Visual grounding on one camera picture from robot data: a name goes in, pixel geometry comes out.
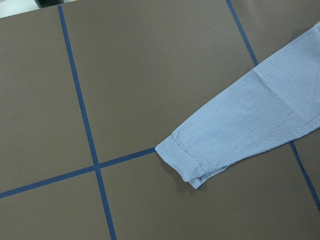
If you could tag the blue striped button shirt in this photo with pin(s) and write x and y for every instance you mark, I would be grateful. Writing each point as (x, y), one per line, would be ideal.
(276, 102)

